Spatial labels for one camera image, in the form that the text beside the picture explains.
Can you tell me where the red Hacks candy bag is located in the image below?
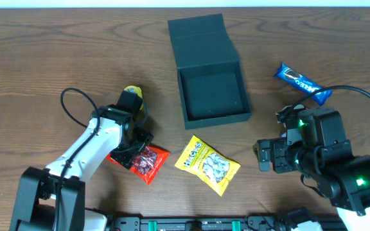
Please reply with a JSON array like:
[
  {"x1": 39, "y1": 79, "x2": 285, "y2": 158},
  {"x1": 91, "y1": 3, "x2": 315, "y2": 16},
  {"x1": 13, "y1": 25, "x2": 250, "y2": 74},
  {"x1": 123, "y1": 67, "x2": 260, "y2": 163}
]
[{"x1": 105, "y1": 144, "x2": 171, "y2": 186}]

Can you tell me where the yellow Hacks candy bag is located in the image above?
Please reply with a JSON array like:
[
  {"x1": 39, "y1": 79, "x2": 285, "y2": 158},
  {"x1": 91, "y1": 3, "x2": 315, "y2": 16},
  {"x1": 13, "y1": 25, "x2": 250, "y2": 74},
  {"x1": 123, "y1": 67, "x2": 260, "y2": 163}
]
[{"x1": 175, "y1": 135, "x2": 240, "y2": 196}]

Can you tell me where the blue Oreo cookie pack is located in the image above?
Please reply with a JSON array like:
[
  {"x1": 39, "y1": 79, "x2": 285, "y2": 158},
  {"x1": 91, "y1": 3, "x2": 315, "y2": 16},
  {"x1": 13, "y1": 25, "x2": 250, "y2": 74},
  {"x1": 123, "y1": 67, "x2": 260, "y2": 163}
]
[{"x1": 274, "y1": 63, "x2": 332, "y2": 106}]

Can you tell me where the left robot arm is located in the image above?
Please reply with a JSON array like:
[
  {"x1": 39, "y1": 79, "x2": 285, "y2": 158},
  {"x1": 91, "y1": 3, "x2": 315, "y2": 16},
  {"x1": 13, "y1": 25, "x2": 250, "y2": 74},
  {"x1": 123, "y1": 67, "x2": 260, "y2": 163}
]
[{"x1": 10, "y1": 90, "x2": 153, "y2": 230}]

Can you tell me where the small black foil wrapper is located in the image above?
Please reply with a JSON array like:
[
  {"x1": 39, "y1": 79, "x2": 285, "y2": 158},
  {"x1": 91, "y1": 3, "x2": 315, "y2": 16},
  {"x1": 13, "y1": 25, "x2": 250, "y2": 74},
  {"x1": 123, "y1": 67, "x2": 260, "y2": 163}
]
[{"x1": 276, "y1": 111, "x2": 287, "y2": 137}]

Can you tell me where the yellow Mentos gum bottle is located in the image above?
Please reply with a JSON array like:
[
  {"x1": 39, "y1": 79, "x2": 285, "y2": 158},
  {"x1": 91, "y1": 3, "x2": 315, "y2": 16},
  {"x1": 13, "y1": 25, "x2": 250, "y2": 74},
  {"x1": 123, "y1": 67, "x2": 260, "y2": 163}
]
[{"x1": 124, "y1": 85, "x2": 144, "y2": 110}]

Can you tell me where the dark green open box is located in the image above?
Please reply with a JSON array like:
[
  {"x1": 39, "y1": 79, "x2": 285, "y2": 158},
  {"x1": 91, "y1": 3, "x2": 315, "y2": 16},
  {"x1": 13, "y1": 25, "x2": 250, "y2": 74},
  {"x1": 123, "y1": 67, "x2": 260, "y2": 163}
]
[{"x1": 168, "y1": 14, "x2": 252, "y2": 130}]

